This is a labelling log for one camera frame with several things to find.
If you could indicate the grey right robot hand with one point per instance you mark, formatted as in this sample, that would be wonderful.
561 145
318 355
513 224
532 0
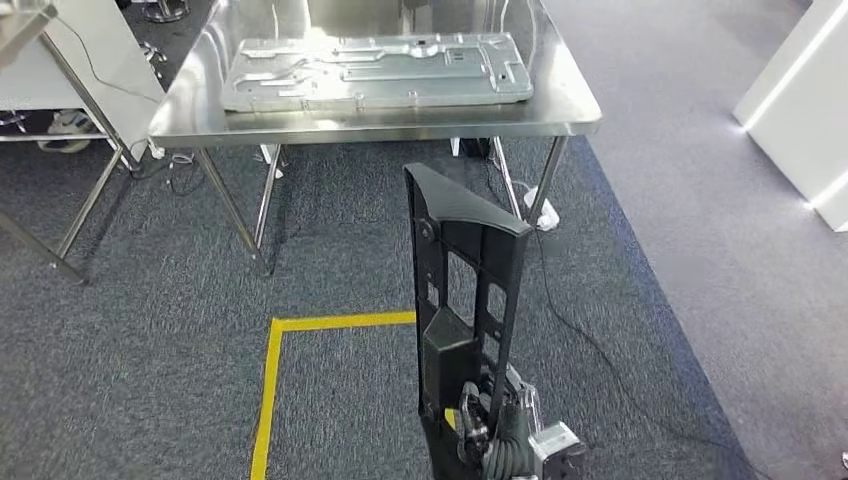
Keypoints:
520 411

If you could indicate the black plastic plate bracket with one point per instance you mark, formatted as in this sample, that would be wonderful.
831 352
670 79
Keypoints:
440 358

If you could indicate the stainless steel workbench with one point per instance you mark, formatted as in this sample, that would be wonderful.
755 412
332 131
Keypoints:
563 99

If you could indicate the white power strip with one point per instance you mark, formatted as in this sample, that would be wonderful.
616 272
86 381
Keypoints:
544 215
156 151

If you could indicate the grey stamped metal panel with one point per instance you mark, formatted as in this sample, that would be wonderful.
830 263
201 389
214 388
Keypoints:
397 79

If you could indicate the white lit counter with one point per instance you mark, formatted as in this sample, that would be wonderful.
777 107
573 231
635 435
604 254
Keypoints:
808 99

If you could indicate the white sneakers pair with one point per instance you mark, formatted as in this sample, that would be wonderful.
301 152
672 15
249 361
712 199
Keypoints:
69 126

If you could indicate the chrome chair base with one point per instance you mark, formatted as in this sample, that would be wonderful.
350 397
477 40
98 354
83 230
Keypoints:
166 12

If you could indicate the stainless steel table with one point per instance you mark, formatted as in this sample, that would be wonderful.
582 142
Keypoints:
20 33

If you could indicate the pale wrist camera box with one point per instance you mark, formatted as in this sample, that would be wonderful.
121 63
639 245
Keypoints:
556 454

